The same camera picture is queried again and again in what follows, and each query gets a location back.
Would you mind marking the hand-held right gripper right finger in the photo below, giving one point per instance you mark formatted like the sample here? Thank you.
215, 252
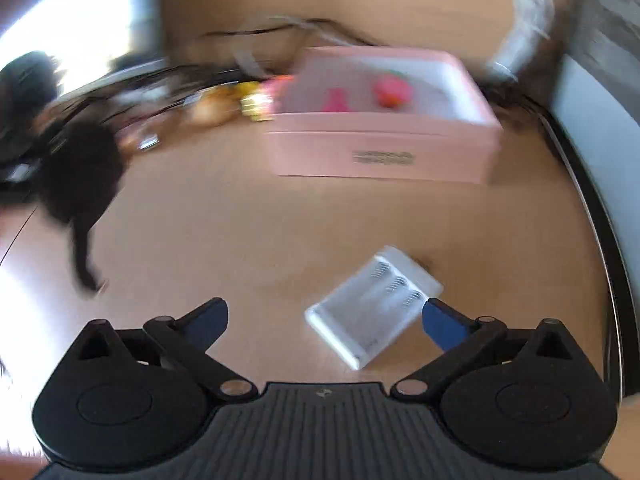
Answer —
440, 327

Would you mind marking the white battery charger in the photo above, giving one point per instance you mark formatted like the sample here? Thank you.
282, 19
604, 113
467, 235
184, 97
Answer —
372, 305

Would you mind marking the white power adapter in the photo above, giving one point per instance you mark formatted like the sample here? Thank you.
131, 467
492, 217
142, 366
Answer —
525, 25

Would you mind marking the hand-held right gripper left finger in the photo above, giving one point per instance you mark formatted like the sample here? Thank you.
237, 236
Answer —
207, 320

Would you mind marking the pink cardboard box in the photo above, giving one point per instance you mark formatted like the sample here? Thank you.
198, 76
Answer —
380, 152

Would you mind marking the grey panel with black edge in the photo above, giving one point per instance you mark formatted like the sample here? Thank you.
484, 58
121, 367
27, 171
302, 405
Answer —
595, 125

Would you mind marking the brown round toy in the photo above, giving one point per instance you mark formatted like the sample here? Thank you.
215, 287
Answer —
210, 110

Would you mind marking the yellow toy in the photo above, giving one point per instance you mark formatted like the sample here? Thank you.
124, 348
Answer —
257, 100

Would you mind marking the black cloth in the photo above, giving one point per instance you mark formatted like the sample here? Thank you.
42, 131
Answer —
82, 180

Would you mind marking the pink plastic toy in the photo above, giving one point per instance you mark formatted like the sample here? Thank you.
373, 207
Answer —
336, 100

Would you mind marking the red round toy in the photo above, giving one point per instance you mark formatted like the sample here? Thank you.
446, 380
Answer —
392, 91

